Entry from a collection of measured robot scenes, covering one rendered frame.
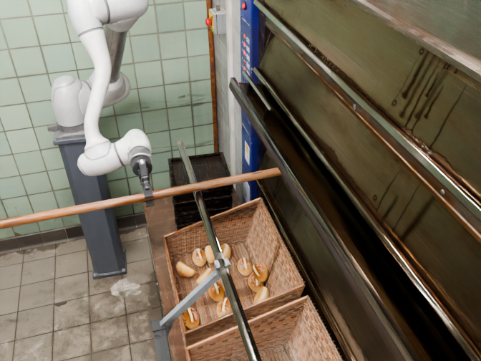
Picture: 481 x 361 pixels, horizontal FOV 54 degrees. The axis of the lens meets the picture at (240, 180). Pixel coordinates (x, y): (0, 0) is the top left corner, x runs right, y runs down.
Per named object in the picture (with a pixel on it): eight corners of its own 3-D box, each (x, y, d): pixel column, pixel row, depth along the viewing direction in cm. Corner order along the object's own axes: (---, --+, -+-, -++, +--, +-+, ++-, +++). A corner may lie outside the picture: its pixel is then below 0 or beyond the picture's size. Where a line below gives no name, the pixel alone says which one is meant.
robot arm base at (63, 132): (50, 123, 247) (47, 113, 244) (94, 118, 251) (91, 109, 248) (46, 141, 233) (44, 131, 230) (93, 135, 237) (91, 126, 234)
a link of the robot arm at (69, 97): (51, 117, 240) (39, 77, 227) (85, 107, 249) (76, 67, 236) (64, 130, 230) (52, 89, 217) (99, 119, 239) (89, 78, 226)
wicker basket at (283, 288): (261, 238, 237) (262, 195, 221) (303, 330, 194) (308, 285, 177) (164, 258, 227) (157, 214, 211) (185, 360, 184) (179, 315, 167)
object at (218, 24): (222, 26, 242) (222, 6, 236) (228, 34, 234) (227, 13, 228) (209, 29, 240) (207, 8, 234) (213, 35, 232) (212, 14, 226)
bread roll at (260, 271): (271, 276, 204) (263, 271, 201) (261, 286, 206) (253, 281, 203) (265, 260, 212) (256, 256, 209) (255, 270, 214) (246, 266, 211)
